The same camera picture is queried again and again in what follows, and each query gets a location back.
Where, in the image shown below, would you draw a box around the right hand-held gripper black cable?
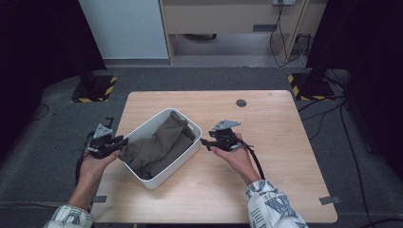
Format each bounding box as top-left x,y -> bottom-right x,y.
243,141 -> 265,181

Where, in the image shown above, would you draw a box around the black floor cables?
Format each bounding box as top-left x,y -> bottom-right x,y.
297,70 -> 403,228

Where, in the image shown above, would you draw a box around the white plastic basket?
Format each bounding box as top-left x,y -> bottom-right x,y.
120,107 -> 203,190

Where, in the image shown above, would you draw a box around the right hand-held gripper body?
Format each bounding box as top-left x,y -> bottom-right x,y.
210,119 -> 243,152

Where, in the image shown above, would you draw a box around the olive green shorts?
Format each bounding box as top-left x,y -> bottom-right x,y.
119,110 -> 197,181

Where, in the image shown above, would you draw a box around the white cabinet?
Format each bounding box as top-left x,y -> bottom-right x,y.
78,0 -> 169,60

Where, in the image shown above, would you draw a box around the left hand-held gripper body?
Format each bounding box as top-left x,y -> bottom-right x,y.
86,123 -> 117,160

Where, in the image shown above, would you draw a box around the thin black floor cable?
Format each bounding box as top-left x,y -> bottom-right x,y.
27,104 -> 51,123

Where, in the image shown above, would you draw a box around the person's right hand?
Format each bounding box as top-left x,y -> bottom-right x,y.
210,132 -> 261,186

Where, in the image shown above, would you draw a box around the hand-held gripper black cable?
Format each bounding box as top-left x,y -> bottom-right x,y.
243,141 -> 265,181
75,132 -> 93,186

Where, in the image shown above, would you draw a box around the black stand base striped edge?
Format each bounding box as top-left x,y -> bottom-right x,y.
70,63 -> 118,104
287,67 -> 336,102

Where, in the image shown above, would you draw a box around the hanging black cables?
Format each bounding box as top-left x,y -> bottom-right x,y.
269,1 -> 313,68

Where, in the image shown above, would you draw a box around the left hand-held gripper black cable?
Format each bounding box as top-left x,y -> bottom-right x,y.
75,132 -> 93,186

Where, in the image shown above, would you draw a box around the light wooden desk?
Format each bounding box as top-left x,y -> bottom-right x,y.
158,0 -> 327,66

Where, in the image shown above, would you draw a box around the person's left hand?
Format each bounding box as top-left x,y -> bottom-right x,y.
77,150 -> 122,191

